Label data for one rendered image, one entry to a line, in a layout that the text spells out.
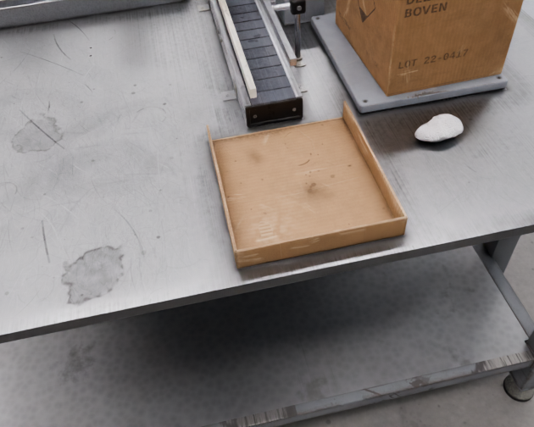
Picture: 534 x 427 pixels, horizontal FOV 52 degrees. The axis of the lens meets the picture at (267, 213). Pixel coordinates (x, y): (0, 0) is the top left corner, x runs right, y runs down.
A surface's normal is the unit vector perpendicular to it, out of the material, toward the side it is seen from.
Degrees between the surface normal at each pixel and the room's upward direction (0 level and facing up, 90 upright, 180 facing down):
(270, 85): 0
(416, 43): 90
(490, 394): 0
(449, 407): 0
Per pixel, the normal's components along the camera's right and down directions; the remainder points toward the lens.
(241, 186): -0.05, -0.68
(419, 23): 0.25, 0.70
